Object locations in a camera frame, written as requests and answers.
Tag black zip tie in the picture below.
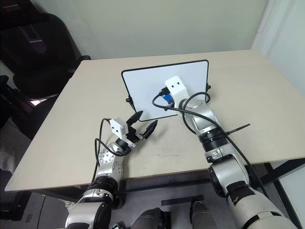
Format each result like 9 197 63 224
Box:
224 123 251 138

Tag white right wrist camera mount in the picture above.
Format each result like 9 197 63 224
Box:
165 75 189 104

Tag black floor tape strip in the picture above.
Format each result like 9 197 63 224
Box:
161 195 205 207

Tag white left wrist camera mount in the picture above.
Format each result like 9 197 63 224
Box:
109 117 129 139

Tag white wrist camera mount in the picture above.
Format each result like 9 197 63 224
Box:
109 117 129 139
165 75 189 104

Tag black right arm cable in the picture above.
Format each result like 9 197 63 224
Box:
152 89 266 192

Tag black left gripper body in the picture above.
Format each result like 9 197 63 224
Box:
125 127 145 144

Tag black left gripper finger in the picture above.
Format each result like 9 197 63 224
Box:
126 110 144 127
142 119 158 140

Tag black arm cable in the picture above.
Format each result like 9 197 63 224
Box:
152 89 266 192
94 117 115 168

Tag dark rounded shape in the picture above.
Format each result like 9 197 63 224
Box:
131 207 171 229
189 200 219 229

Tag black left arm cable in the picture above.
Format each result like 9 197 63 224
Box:
94 117 115 168

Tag black office chair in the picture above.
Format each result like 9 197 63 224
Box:
0 12 92 142

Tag black-framed whiteboard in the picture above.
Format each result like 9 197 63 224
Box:
121 59 212 123

